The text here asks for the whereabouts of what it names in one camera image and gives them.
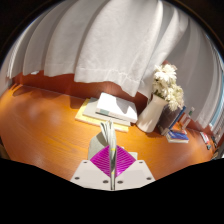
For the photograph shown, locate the white ceramic vase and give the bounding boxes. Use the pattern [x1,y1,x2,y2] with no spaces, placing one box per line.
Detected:
[135,93,169,134]

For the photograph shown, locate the blue flat book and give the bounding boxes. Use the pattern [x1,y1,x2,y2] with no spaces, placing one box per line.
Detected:
[165,129,190,144]

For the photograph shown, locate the window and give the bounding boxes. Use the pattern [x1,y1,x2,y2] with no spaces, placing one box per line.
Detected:
[209,76,224,134]

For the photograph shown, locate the white flower bouquet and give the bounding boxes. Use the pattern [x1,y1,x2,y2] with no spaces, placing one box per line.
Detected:
[152,63,185,112]

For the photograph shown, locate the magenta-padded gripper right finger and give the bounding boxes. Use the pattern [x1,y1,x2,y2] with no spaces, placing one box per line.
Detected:
[114,145,156,191]

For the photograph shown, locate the dark upright book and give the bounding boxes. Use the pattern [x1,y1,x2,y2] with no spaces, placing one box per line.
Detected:
[156,104,183,136]

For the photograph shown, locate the blue upright book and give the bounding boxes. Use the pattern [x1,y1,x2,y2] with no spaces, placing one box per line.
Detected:
[168,105,187,131]

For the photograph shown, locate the yellow flat book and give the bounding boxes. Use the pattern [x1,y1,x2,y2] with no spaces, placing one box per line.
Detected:
[74,98,130,133]

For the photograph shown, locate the pale green towel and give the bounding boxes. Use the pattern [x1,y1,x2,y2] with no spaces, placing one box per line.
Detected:
[87,120,138,191]

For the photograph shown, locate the grey flat book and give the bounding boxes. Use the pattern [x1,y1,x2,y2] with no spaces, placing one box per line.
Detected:
[82,97,132,128]

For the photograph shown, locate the white curtain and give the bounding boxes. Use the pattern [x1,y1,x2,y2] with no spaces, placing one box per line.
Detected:
[6,0,224,134]

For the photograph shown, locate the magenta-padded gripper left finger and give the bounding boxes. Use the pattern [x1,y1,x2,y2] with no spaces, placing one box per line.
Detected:
[70,145,113,191]

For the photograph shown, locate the red flat box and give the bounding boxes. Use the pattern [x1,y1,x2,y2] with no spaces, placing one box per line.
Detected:
[199,131,212,146]

